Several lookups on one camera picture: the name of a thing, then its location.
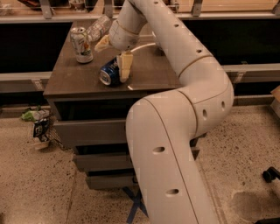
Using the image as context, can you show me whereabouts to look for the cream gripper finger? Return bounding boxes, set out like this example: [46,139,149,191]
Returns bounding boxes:
[94,35,110,53]
[116,51,133,83]

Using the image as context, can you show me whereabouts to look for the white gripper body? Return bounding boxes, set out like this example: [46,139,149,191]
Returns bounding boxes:
[108,20,139,51]

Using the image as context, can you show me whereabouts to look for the blue pepsi can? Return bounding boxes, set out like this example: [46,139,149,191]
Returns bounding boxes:
[100,58,121,86]

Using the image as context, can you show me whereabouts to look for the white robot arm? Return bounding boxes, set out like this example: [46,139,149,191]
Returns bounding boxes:
[97,0,234,224]

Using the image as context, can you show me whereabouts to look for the white green soda can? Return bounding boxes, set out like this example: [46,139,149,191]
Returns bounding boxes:
[70,26,93,64]

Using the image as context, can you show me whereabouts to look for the clear plastic water bottle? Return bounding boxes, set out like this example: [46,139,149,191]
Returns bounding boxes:
[87,15,111,42]

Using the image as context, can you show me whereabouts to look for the grey drawer cabinet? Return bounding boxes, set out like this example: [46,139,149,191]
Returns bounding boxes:
[43,18,211,191]

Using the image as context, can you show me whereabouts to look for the top grey drawer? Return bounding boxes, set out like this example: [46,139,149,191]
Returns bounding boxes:
[54,119,126,147]

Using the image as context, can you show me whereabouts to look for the grey drawer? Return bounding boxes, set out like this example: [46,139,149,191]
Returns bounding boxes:
[73,146,200,173]
[86,169,137,190]
[54,119,126,147]

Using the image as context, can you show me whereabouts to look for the black white chip bag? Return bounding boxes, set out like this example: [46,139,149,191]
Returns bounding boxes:
[32,118,49,142]

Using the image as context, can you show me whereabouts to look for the middle grey drawer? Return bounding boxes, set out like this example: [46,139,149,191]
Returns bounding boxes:
[73,146,200,173]

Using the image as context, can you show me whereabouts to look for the bottom grey drawer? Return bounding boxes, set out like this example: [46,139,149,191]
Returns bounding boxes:
[86,169,137,190]

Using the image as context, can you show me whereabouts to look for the blue tape cross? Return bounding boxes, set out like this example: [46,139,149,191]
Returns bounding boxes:
[122,187,148,224]

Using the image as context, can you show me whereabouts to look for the black chair caster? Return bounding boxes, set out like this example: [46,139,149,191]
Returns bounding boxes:
[262,166,280,183]

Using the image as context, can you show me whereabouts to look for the wire mesh basket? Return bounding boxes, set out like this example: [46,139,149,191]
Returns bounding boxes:
[47,115,68,151]

